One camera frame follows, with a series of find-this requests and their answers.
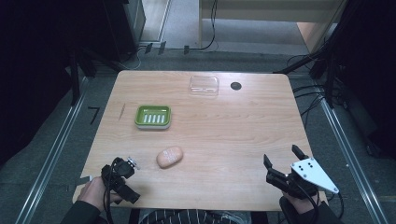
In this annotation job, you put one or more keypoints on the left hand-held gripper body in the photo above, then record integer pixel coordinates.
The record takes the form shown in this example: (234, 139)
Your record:
(124, 169)

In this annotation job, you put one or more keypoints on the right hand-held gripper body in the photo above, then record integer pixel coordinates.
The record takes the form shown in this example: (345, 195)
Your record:
(314, 174)

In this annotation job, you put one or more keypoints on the peach soap bar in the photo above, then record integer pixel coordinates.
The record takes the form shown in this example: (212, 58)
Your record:
(169, 157)

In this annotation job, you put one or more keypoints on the green soap dish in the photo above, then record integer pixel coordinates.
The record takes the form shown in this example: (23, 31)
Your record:
(139, 117)

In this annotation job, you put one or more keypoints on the clear plastic lid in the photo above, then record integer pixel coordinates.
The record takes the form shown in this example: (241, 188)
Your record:
(204, 85)

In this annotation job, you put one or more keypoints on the person's right hand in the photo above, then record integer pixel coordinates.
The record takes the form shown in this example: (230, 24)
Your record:
(300, 203)

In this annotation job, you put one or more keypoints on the person's left hand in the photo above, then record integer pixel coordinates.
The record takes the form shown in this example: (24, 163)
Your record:
(91, 193)

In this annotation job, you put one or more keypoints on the grey tape strip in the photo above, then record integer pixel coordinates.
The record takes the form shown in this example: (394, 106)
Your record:
(81, 180)

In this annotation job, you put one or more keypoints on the thin dark stick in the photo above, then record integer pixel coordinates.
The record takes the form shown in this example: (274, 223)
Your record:
(121, 112)

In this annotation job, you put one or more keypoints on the person's striped clothing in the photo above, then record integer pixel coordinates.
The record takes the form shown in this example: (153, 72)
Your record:
(186, 216)

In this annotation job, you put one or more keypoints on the black round table grommet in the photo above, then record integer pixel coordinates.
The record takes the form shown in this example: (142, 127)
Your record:
(236, 86)

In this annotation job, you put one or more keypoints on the black metal stand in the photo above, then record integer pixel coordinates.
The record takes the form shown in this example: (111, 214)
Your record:
(323, 62)
(74, 77)

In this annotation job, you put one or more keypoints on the black cabinet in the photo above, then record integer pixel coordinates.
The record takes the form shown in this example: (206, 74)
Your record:
(124, 28)

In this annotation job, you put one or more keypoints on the light wooden furniture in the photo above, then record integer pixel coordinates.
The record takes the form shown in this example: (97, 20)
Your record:
(264, 9)

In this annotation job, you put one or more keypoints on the metal floor rail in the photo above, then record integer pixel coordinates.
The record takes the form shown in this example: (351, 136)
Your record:
(351, 158)
(53, 149)

